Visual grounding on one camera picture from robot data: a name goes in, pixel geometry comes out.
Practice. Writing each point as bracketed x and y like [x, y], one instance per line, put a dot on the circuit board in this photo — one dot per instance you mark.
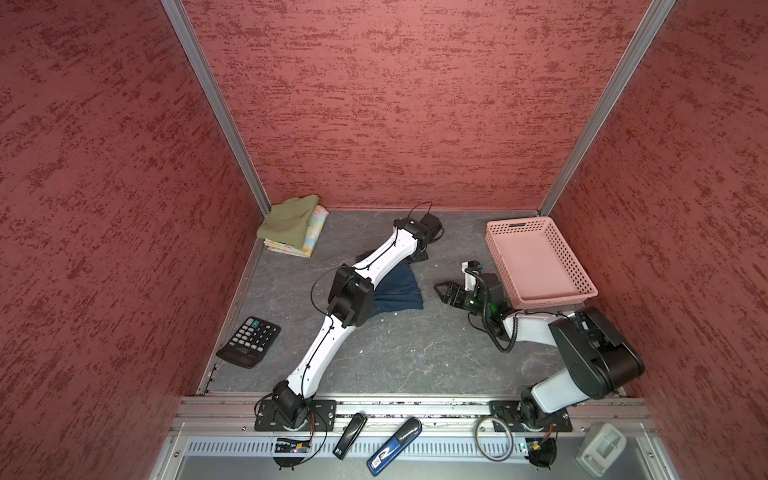
[542, 454]
[287, 446]

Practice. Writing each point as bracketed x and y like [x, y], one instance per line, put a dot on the floral pastel skirt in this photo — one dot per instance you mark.
[312, 234]

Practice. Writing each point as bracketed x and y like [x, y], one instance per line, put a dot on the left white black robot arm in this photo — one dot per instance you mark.
[350, 303]

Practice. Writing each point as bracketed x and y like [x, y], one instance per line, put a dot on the pink plastic basket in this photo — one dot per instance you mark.
[536, 265]

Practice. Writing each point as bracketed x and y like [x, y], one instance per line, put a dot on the black calculator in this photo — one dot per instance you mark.
[249, 343]

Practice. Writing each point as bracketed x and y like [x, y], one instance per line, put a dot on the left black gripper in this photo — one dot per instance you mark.
[421, 257]

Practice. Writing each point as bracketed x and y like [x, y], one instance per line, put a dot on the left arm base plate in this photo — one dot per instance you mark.
[318, 415]

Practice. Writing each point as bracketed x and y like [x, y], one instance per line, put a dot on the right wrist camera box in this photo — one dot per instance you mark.
[471, 270]

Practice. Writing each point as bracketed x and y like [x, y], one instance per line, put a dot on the right circuit board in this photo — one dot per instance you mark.
[542, 454]

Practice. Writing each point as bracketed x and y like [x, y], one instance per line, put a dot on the left circuit board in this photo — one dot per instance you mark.
[287, 446]

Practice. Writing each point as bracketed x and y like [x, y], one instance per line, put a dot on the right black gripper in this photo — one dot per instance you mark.
[459, 289]

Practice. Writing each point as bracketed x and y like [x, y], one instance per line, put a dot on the blue black stapler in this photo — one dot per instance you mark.
[394, 446]

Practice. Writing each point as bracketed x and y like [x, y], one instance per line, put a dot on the olive green skirt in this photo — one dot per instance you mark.
[290, 209]

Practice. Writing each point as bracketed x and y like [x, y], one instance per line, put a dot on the dark blue skirt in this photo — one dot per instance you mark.
[397, 291]

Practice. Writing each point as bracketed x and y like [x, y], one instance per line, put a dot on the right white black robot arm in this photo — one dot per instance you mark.
[597, 358]

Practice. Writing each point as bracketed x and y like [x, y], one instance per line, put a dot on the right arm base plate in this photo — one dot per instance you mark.
[526, 416]

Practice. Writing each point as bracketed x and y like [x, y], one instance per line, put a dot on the grey plastic holder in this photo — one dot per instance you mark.
[601, 447]

